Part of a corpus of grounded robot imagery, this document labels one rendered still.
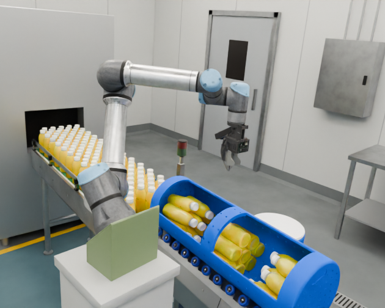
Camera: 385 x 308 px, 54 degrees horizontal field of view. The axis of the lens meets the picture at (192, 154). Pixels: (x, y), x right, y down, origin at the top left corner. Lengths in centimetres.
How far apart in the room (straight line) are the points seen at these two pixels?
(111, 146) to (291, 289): 82
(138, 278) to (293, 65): 419
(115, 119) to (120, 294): 65
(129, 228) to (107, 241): 8
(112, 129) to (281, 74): 396
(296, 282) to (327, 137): 375
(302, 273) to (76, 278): 74
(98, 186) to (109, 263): 25
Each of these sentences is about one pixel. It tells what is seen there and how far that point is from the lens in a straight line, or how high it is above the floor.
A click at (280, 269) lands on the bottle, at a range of 146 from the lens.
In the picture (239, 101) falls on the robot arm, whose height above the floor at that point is 170.
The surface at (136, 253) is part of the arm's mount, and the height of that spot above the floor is 121.
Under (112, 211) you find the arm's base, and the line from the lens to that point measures 127.
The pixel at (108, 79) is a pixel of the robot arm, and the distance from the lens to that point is 143.
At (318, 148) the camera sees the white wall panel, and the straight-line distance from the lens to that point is 505.
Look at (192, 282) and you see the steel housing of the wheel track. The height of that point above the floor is 88.
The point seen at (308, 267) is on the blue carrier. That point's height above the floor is 122.
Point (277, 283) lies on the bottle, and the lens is 144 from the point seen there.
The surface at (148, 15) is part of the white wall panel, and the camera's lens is 701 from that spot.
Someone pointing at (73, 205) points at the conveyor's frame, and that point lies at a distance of 262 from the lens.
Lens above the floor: 195
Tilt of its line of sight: 19 degrees down
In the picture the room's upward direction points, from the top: 4 degrees clockwise
